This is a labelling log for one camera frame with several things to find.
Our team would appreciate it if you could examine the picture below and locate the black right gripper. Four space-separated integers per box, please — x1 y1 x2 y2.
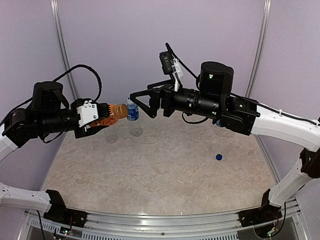
129 77 222 119

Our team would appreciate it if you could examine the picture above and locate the orange juice bottle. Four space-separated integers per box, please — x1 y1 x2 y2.
89 104 121 127

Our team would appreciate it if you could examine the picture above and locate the brown bottle cap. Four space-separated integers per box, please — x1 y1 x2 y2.
113 103 128 119

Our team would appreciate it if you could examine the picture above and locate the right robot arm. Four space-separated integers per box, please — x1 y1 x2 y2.
130 61 320 222

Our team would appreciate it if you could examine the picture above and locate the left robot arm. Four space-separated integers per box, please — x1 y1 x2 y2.
0 81 111 223

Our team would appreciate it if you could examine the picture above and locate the small blue bottle white cap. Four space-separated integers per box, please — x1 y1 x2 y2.
127 97 139 122

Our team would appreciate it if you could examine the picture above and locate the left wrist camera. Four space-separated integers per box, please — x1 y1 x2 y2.
76 99 111 128

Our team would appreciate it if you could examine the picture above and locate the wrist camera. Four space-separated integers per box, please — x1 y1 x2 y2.
76 99 111 128
159 51 184 92

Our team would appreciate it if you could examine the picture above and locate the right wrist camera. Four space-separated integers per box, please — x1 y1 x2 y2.
159 51 184 92

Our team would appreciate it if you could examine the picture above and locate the right camera cable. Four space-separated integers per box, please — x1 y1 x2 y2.
164 42 320 126

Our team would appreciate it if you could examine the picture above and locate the camera cable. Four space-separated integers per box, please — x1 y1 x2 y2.
164 42 320 126
0 64 103 145

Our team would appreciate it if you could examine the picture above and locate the left camera cable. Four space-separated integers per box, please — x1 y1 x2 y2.
0 64 103 145

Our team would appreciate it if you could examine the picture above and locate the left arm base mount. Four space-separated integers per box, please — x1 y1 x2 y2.
43 189 88 228

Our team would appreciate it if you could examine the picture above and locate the left aluminium frame post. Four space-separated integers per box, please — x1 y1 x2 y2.
50 0 79 100

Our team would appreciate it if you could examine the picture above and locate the aluminium frame post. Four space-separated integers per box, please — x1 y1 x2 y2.
245 0 272 98
50 0 79 100

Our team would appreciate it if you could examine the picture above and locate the right aluminium frame post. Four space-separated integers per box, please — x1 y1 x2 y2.
245 0 272 98

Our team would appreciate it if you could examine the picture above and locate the aluminium front rail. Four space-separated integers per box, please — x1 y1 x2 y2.
23 197 308 240

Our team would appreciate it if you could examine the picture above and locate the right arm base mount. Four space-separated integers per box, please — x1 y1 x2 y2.
238 189 282 227

